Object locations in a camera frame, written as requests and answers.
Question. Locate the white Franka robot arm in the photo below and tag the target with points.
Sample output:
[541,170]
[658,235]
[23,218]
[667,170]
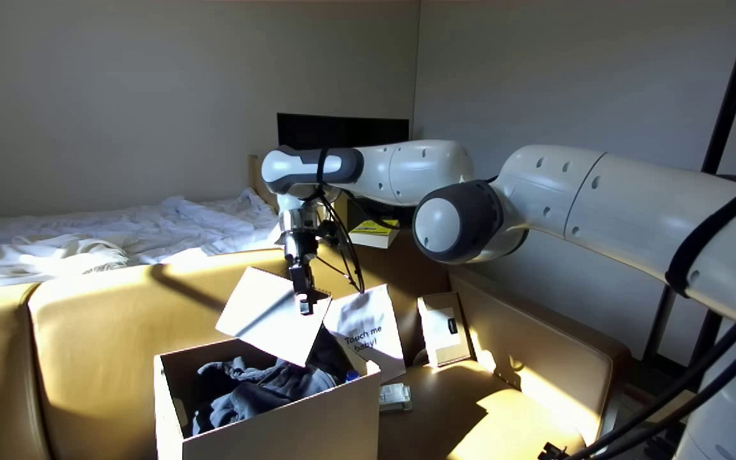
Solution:
[639,213]

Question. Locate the black monitor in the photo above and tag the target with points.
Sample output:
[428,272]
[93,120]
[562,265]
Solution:
[344,131]

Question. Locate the small printed booklet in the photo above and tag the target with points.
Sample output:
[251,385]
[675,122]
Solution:
[394,396]

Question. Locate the brown cardboard box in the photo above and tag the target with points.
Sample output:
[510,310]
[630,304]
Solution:
[102,333]

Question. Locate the yellow cover book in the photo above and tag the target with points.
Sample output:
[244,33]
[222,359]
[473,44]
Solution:
[374,232]

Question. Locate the spiral bound notebook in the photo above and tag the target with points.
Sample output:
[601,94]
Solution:
[266,320]

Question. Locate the loose cardboard piece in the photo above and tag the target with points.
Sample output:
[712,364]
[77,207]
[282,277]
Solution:
[666,410]

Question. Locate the dark blue-grey clothes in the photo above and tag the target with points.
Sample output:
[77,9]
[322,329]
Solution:
[240,392]

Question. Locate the small cardboard package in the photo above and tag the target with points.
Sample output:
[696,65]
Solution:
[441,333]

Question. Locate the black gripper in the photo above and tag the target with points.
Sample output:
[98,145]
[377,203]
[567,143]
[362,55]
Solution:
[304,226]

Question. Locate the white cardboard box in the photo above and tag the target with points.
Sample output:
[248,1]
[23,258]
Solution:
[300,424]

